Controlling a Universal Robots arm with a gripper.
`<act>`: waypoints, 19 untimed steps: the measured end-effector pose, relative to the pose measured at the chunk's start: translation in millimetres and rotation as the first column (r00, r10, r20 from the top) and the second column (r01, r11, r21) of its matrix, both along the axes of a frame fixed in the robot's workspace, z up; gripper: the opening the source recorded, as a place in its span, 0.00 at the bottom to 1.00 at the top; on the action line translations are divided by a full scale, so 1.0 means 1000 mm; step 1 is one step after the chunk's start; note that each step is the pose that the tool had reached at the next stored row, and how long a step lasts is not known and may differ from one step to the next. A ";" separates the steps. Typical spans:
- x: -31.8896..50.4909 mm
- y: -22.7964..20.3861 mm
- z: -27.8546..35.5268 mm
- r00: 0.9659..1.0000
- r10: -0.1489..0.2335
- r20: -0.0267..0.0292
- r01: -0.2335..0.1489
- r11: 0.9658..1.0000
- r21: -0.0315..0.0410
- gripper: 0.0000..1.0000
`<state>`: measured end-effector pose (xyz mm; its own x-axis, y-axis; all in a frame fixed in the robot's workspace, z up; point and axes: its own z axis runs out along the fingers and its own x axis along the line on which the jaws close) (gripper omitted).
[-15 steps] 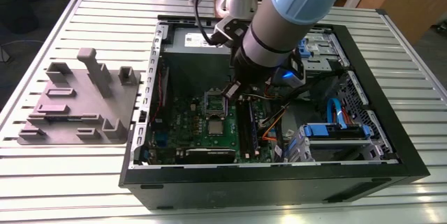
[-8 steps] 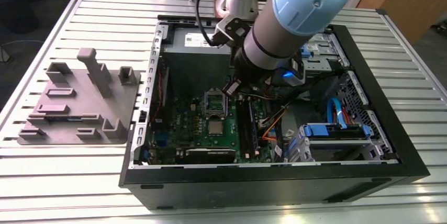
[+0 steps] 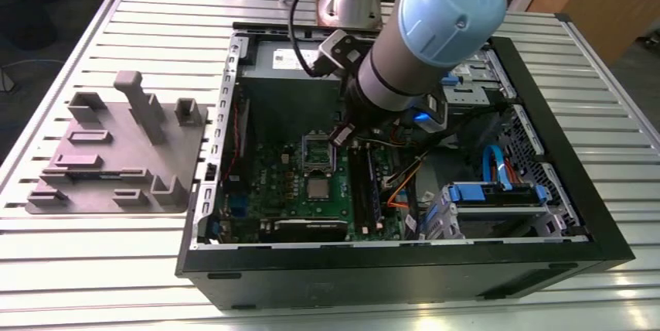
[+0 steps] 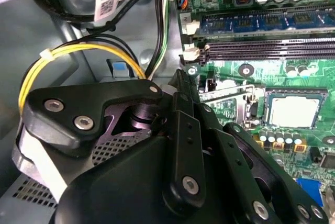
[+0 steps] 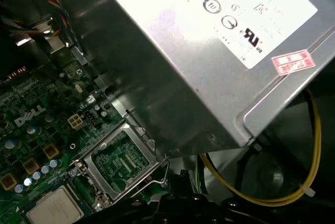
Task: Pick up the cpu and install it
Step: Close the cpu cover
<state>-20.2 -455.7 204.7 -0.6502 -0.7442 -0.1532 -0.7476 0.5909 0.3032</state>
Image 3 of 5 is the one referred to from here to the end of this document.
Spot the black camera cable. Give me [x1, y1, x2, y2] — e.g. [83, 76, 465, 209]
[285, 0, 323, 77]

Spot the dark grey wrist camera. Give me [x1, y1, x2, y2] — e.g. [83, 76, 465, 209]
[409, 94, 449, 134]

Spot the grey metal disk bay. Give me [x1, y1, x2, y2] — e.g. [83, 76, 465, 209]
[425, 180, 589, 240]

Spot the black graphics card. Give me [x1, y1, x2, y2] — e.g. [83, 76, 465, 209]
[255, 215, 349, 244]

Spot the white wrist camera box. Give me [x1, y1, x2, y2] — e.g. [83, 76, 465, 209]
[315, 29, 373, 77]

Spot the black PC case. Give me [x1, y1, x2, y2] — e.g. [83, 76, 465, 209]
[174, 20, 635, 312]

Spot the blue RAM stick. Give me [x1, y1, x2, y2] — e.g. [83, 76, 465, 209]
[42, 169, 145, 181]
[367, 144, 386, 228]

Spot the grey metal drive cage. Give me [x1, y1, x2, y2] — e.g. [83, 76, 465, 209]
[439, 43, 517, 128]

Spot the blue flat wire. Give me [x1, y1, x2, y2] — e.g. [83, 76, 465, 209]
[481, 144, 517, 192]

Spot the CPU socket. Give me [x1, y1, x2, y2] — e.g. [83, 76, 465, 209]
[302, 175, 334, 203]

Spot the green motherboard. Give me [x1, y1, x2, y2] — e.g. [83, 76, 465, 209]
[211, 138, 411, 244]

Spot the grey power supply unit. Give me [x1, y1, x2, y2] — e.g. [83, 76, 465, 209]
[237, 39, 349, 143]

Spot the hard disk in blue carrier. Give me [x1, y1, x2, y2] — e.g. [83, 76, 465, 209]
[445, 183, 549, 208]

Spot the black RAM slot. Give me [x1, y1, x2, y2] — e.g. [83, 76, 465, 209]
[353, 144, 371, 231]
[358, 144, 378, 231]
[347, 144, 366, 231]

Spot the metal socket cover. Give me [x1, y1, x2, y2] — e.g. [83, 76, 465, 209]
[299, 129, 339, 176]

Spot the grey parts rack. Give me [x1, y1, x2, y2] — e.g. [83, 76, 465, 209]
[23, 70, 210, 215]

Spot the black cable bundle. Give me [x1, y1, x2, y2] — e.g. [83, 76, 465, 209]
[383, 102, 509, 187]

